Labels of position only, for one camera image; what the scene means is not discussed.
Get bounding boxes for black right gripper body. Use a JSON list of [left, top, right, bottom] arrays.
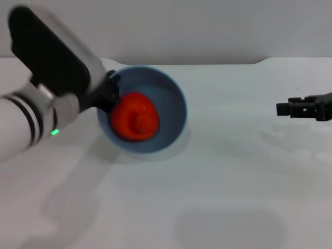
[[314, 91, 332, 122]]

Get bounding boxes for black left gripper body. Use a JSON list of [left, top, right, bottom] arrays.
[[96, 85, 115, 114]]

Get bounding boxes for orange fruit with stem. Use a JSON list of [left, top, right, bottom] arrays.
[[109, 92, 160, 142]]

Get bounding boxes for blue ceramic bowl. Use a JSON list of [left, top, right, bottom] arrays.
[[96, 65, 188, 156]]

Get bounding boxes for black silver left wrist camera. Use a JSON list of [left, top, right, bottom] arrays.
[[7, 6, 109, 110]]

